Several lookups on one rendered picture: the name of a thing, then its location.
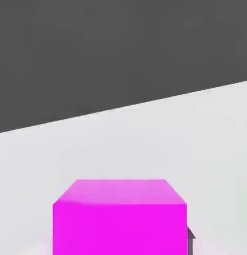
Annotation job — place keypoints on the small magenta cube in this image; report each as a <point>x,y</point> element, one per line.
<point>119,227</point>

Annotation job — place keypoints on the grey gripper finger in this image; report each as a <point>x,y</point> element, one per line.
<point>190,244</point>

